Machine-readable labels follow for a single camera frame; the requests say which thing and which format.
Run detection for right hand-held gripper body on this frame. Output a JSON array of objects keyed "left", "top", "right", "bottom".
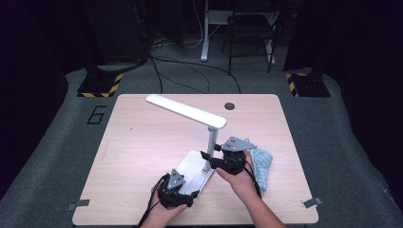
[{"left": 211, "top": 136, "right": 257, "bottom": 176}]

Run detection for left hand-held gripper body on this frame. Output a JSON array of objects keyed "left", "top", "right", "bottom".
[{"left": 157, "top": 168, "right": 194, "bottom": 209}]

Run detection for light blue cloth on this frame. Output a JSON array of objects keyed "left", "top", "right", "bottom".
[{"left": 249, "top": 148, "right": 274, "bottom": 193}]

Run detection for white desk lamp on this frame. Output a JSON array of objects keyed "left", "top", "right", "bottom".
[{"left": 145, "top": 93, "right": 228, "bottom": 197}]

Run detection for person's right hand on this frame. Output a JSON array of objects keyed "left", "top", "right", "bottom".
[{"left": 216, "top": 151, "right": 259, "bottom": 199}]

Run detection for person's left hand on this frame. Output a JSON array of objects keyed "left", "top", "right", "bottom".
[{"left": 141, "top": 193, "right": 188, "bottom": 228}]

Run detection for grey tape piece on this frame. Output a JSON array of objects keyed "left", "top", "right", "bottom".
[
  {"left": 301, "top": 197, "right": 323, "bottom": 209},
  {"left": 66, "top": 199, "right": 91, "bottom": 212}
]

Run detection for black striped stand base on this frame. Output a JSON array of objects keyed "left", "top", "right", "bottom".
[
  {"left": 76, "top": 65, "right": 124, "bottom": 99},
  {"left": 284, "top": 71, "right": 332, "bottom": 98}
]

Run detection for black folding chair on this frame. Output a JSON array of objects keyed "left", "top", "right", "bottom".
[{"left": 221, "top": 6, "right": 283, "bottom": 76}]

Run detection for black cabinet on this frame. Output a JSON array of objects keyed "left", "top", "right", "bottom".
[{"left": 85, "top": 0, "right": 150, "bottom": 65}]

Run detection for right hand-held gripper cable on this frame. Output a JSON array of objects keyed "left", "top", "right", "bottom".
[{"left": 241, "top": 158, "right": 262, "bottom": 199}]

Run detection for hand-held gripper cable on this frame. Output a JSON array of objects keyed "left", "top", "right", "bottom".
[
  {"left": 241, "top": 158, "right": 262, "bottom": 199},
  {"left": 137, "top": 173, "right": 170, "bottom": 228}
]

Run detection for left hand-held gripper cable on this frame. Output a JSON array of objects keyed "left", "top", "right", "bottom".
[{"left": 137, "top": 173, "right": 170, "bottom": 228}]

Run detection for black floor cable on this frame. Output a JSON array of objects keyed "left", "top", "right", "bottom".
[
  {"left": 148, "top": 56, "right": 164, "bottom": 95},
  {"left": 148, "top": 55, "right": 242, "bottom": 95}
]

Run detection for white cable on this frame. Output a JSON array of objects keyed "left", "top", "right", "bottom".
[{"left": 182, "top": 0, "right": 222, "bottom": 49}]

